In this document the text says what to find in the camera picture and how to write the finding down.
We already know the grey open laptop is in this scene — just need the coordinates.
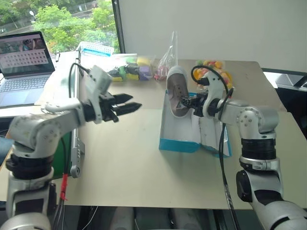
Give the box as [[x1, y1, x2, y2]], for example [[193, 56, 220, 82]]
[[0, 31, 57, 107]]

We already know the white perforated plastic basket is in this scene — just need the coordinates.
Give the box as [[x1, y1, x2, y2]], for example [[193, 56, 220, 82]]
[[77, 41, 115, 58]]

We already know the silver aluminium frame bar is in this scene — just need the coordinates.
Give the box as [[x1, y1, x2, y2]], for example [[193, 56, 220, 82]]
[[70, 47, 86, 179]]

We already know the red tape strip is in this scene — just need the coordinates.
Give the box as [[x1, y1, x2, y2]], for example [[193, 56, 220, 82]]
[[59, 173, 69, 201]]

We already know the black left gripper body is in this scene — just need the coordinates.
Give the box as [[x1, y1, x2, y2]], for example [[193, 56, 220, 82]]
[[99, 92, 120, 124]]

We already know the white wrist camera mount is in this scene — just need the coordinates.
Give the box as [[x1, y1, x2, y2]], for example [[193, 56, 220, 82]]
[[84, 65, 113, 125], [202, 70, 229, 118]]

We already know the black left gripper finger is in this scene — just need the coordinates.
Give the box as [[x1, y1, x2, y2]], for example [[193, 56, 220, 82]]
[[111, 102, 143, 116], [113, 93, 134, 105]]

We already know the clear plastic bag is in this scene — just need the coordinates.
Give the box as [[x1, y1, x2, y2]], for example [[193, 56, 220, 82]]
[[153, 30, 179, 82]]

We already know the black window frame post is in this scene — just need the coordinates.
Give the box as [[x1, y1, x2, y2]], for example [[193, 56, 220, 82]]
[[111, 0, 126, 54]]

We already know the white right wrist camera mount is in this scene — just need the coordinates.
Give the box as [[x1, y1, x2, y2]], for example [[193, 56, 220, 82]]
[[202, 70, 229, 118]]

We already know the green panel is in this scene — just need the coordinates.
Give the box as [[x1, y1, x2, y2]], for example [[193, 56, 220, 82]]
[[51, 131, 72, 179]]

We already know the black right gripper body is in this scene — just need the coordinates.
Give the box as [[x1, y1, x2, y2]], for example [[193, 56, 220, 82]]
[[188, 92, 209, 118]]

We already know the bag of colourful blocks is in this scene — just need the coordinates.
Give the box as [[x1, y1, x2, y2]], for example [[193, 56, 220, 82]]
[[105, 53, 157, 82]]

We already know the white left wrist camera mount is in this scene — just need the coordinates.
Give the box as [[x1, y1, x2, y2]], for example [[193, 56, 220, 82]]
[[84, 65, 113, 125]]

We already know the white slip-on shoe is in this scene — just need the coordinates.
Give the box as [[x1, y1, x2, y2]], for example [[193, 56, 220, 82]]
[[165, 66, 201, 118]]

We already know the bag of colourful balls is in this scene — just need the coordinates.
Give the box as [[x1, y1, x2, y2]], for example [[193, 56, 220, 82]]
[[191, 59, 234, 90]]

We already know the blue and white shoebox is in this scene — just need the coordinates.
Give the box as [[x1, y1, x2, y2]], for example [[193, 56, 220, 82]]
[[158, 90, 233, 159]]

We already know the thin white wire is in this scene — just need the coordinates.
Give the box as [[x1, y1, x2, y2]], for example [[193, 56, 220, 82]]
[[83, 205, 99, 230]]

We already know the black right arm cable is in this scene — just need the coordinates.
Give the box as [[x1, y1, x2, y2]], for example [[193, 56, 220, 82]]
[[190, 65, 241, 230]]

